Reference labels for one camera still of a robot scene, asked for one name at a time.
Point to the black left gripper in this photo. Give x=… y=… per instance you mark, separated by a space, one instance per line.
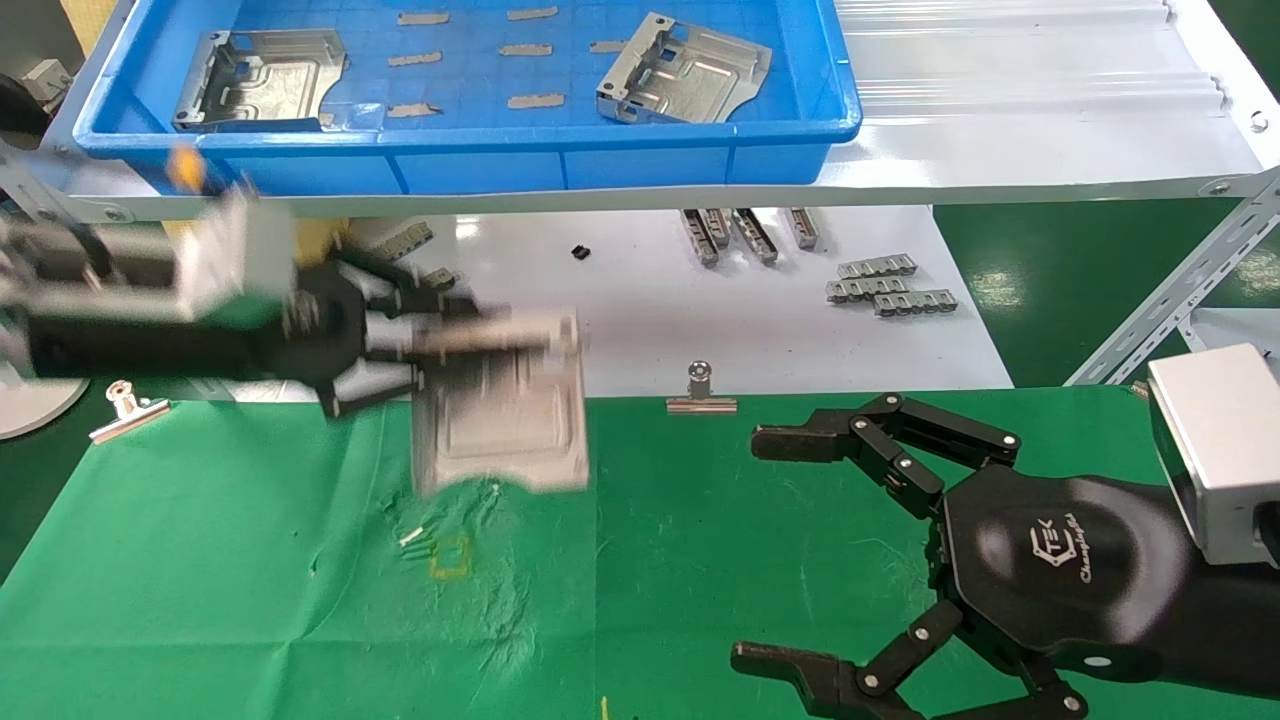
x=320 y=335

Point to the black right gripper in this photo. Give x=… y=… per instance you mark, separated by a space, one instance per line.
x=1060 y=560

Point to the stamped metal bracket plate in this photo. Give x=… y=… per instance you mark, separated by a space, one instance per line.
x=510 y=420
x=690 y=80
x=270 y=80

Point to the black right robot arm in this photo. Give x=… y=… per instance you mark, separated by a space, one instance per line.
x=1245 y=630

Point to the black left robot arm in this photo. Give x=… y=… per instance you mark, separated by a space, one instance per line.
x=130 y=350

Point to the green cloth mat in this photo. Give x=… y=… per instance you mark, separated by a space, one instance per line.
x=650 y=560

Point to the silver binder clip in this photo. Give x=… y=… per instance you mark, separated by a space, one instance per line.
x=700 y=404
x=125 y=415

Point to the blue plastic tray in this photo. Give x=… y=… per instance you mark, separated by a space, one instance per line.
x=480 y=170

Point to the tiny white scrap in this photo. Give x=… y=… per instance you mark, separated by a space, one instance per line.
x=410 y=538

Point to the grey tape strip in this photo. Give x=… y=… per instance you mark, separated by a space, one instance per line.
x=525 y=49
x=531 y=13
x=414 y=59
x=423 y=17
x=412 y=110
x=535 y=101
x=605 y=46

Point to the large white board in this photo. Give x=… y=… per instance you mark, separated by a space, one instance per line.
x=700 y=320

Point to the group of grey strips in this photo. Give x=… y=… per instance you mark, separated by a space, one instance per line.
x=753 y=236

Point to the small grey box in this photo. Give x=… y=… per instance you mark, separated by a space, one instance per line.
x=45 y=82

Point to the white metal shelf board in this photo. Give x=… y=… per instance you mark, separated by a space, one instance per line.
x=1000 y=160

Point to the black rounded object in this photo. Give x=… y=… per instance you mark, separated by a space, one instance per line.
x=15 y=105

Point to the clear corrugated plastic sheet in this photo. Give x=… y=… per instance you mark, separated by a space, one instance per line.
x=1000 y=60

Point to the small grey metal rail part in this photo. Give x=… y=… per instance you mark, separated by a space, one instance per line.
x=915 y=303
x=716 y=226
x=405 y=240
x=803 y=228
x=876 y=267
x=697 y=240
x=440 y=279
x=860 y=290

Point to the white round base plate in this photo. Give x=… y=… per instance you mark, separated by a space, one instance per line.
x=35 y=410

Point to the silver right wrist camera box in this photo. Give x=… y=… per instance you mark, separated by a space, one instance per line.
x=1220 y=450

